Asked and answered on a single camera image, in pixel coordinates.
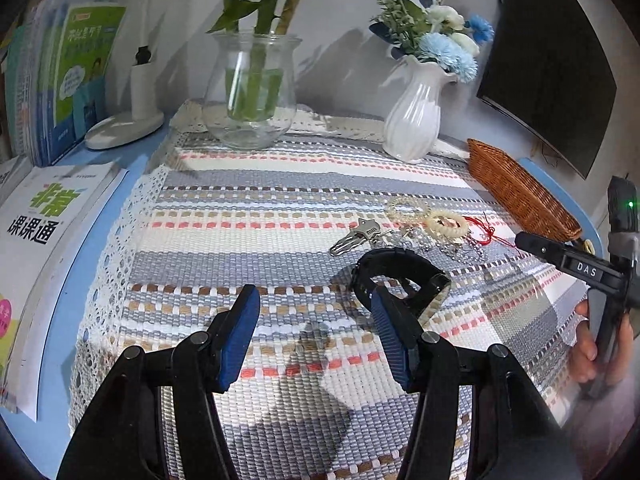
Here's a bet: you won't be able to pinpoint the silver metal keychain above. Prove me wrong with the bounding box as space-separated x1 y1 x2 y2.
329 218 381 257

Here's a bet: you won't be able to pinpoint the red string bracelet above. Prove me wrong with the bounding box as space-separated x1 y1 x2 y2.
462 213 519 252

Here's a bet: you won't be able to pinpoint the cream bead bracelet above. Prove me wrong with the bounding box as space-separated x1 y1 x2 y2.
423 209 471 242

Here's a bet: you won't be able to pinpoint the right hand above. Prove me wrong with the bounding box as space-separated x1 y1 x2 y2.
568 299 634 386

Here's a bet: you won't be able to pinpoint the blue desk edge board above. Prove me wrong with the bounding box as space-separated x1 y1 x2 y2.
518 157 604 258

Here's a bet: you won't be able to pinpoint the striped woven table mat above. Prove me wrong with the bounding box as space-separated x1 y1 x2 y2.
70 101 584 479

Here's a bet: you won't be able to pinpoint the brown wicker basket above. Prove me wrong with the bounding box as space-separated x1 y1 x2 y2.
468 139 582 243

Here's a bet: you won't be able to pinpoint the white ribbed ceramic vase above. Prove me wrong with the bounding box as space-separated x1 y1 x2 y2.
383 56 458 164

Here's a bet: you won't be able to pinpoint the black curved monitor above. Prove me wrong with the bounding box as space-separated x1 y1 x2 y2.
477 0 617 177

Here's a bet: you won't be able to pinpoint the white green workbook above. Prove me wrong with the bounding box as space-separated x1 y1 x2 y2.
1 162 126 420

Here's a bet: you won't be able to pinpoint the white desk lamp base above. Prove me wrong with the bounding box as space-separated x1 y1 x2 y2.
83 45 166 151

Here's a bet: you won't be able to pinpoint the clear glass vase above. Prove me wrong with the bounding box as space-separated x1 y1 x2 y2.
202 32 302 151

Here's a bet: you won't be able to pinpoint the blue white artificial flowers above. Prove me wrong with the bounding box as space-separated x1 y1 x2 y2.
369 0 495 84

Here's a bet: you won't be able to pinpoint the stack of upright books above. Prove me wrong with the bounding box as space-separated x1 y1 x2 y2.
4 0 126 167

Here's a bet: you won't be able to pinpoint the green bamboo plant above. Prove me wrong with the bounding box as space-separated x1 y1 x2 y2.
141 0 402 123

